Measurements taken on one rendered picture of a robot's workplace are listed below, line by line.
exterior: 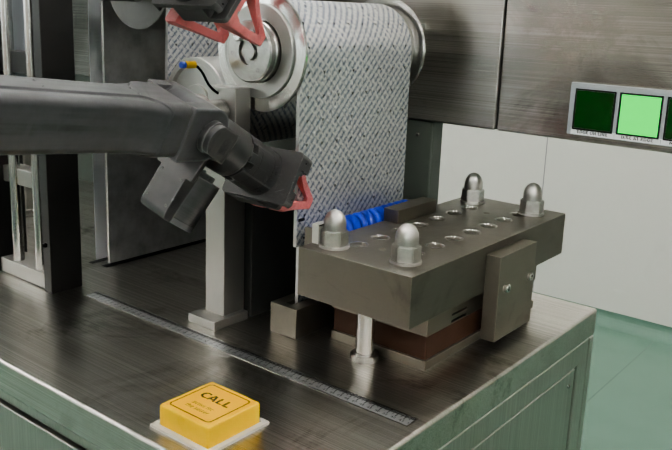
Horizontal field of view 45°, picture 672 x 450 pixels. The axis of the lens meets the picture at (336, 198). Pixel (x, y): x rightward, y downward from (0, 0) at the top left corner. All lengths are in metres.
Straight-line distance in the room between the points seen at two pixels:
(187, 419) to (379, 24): 0.58
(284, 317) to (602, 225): 2.78
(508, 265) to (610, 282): 2.73
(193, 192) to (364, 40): 0.34
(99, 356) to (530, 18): 0.71
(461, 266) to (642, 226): 2.71
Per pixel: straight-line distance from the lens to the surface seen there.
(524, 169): 3.80
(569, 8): 1.15
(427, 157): 1.27
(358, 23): 1.08
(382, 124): 1.12
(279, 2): 0.99
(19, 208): 1.27
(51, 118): 0.67
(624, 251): 3.69
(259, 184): 0.92
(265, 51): 0.98
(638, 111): 1.11
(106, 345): 1.03
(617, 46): 1.13
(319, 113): 1.01
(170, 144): 0.78
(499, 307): 1.02
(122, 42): 1.28
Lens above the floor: 1.30
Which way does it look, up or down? 13 degrees down
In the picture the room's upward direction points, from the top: 2 degrees clockwise
